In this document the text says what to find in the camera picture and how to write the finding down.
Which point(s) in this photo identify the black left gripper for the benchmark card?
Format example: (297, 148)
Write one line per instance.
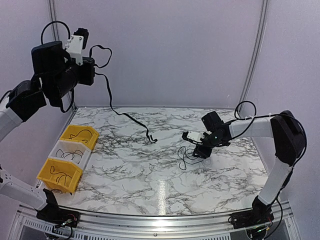
(87, 78)

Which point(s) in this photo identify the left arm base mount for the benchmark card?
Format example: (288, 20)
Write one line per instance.
(52, 213)

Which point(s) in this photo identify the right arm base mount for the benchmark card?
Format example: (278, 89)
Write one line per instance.
(259, 214)

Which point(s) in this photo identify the white translucent plastic bin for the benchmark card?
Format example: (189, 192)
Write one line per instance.
(71, 151)

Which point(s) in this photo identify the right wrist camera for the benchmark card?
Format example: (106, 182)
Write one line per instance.
(193, 137)

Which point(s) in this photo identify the far yellow plastic bin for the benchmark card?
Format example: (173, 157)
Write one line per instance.
(86, 135)

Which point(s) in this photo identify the near yellow plastic bin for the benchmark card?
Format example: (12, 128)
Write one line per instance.
(60, 175)

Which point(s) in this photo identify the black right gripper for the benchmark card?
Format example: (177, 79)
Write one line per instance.
(202, 153)

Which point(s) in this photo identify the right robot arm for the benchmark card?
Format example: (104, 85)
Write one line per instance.
(284, 134)

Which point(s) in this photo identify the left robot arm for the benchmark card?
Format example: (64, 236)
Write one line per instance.
(57, 71)

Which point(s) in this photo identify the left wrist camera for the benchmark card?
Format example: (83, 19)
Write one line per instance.
(76, 44)

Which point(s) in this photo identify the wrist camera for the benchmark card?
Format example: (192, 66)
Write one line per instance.
(193, 137)
(76, 44)

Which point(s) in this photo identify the yellow plastic bin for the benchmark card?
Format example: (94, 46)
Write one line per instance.
(86, 135)
(60, 175)

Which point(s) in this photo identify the aluminium front rail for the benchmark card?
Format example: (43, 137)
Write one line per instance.
(104, 226)

